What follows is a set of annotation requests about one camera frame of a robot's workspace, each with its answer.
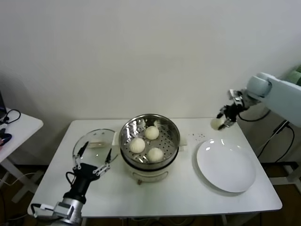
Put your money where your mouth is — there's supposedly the white shelf table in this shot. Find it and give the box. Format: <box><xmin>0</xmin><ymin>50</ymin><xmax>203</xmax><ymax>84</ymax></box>
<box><xmin>257</xmin><ymin>120</ymin><xmax>301</xmax><ymax>186</ymax></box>

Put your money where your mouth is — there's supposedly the pale green appliance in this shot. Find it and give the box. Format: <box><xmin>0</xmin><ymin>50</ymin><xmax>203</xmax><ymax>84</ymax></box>
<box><xmin>284</xmin><ymin>65</ymin><xmax>301</xmax><ymax>86</ymax></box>

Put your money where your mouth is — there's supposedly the glass pot lid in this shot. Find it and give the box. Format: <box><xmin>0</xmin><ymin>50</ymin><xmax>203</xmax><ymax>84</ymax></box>
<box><xmin>72</xmin><ymin>129</ymin><xmax>119</xmax><ymax>170</ymax></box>

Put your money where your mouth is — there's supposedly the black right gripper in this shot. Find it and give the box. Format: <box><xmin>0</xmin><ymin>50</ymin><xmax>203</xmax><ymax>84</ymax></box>
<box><xmin>216</xmin><ymin>103</ymin><xmax>244</xmax><ymax>130</ymax></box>

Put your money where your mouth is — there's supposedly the black looped desk cable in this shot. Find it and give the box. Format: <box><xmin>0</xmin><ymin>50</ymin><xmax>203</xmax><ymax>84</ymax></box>
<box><xmin>0</xmin><ymin>109</ymin><xmax>22</xmax><ymax>127</ymax></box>

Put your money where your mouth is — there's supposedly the white round plate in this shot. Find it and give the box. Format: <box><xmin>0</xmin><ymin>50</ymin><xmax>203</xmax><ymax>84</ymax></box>
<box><xmin>192</xmin><ymin>138</ymin><xmax>257</xmax><ymax>194</ymax></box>

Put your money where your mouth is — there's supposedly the white side desk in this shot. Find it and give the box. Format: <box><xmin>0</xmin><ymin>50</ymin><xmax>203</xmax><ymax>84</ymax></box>
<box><xmin>0</xmin><ymin>108</ymin><xmax>44</xmax><ymax>204</ymax></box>

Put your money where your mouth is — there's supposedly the black power cable with adapter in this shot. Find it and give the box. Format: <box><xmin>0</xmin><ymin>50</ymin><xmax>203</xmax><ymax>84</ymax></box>
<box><xmin>256</xmin><ymin>120</ymin><xmax>296</xmax><ymax>163</ymax></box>

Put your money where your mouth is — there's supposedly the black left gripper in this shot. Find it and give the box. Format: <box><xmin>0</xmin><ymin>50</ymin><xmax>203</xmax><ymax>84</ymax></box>
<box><xmin>63</xmin><ymin>141</ymin><xmax>113</xmax><ymax>203</ymax></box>

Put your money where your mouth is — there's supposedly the dark laptop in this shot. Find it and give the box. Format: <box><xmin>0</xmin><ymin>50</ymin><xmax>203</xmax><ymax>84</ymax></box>
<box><xmin>0</xmin><ymin>90</ymin><xmax>7</xmax><ymax>120</ymax></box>

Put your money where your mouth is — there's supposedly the stainless steel steamer basket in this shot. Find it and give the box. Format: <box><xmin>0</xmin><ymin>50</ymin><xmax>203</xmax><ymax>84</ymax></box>
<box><xmin>118</xmin><ymin>114</ymin><xmax>181</xmax><ymax>165</ymax></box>

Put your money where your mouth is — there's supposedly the white steamed baozi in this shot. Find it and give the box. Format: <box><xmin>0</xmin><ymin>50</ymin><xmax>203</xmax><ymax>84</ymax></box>
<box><xmin>144</xmin><ymin>125</ymin><xmax>160</xmax><ymax>141</ymax></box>
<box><xmin>147</xmin><ymin>147</ymin><xmax>164</xmax><ymax>163</ymax></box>
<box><xmin>210</xmin><ymin>117</ymin><xmax>226</xmax><ymax>131</ymax></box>
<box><xmin>129</xmin><ymin>137</ymin><xmax>146</xmax><ymax>153</ymax></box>

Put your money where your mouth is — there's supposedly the left gripper wire bundle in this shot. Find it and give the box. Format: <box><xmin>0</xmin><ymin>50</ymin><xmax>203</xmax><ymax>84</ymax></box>
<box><xmin>65</xmin><ymin>171</ymin><xmax>77</xmax><ymax>187</ymax></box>

